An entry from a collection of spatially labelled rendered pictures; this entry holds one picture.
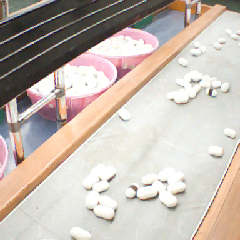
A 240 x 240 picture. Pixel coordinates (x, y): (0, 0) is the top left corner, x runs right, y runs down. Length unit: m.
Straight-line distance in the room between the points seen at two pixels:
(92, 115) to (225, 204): 0.37
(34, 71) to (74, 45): 0.07
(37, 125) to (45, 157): 0.26
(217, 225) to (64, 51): 0.37
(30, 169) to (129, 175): 0.19
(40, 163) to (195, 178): 0.30
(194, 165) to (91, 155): 0.21
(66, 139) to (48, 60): 0.39
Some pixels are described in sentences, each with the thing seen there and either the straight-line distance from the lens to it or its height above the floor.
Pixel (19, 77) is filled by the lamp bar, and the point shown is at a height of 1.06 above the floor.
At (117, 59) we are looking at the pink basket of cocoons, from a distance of 1.14.
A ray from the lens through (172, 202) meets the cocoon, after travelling 0.66.
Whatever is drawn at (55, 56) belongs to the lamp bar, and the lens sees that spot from 0.41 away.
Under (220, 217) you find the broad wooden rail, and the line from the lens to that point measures 0.63.
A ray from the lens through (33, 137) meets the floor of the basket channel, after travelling 0.95.
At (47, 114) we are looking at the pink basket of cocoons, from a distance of 0.99.
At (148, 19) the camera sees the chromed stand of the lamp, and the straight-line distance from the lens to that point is 1.72.
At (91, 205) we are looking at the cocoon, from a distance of 0.65.
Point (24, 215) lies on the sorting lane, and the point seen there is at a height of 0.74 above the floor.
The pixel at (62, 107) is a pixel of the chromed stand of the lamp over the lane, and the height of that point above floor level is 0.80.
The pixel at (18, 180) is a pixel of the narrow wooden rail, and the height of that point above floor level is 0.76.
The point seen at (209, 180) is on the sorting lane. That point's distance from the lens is 0.74.
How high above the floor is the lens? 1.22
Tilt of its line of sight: 34 degrees down
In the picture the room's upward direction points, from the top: 2 degrees clockwise
